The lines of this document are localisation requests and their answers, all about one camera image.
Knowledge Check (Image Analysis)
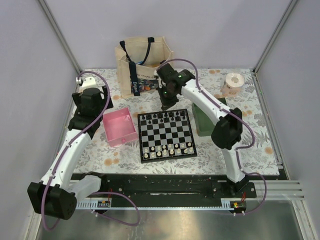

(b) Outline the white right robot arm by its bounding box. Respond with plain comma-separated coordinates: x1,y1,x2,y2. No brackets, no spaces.
154,63,249,198

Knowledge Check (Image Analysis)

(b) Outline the black white chessboard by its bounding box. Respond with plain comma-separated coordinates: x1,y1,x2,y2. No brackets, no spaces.
137,109,197,164

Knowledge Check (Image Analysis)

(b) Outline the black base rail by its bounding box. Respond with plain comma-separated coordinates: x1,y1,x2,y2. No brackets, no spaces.
69,172,258,208

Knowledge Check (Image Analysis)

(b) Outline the beige canvas tote bag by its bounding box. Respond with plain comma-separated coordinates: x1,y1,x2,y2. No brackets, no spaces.
115,36,174,98

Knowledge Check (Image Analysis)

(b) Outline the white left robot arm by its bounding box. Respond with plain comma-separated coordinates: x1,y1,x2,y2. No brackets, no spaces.
27,74,113,220

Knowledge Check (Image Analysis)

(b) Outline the white chess piece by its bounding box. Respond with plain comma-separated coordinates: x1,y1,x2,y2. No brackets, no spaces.
187,142,194,153
143,148,149,159

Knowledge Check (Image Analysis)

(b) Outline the green plastic tray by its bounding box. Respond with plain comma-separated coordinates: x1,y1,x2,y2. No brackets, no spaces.
191,103,215,137

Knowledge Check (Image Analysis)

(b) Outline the pink plastic box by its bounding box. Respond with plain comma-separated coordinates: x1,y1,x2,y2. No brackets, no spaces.
102,107,138,147

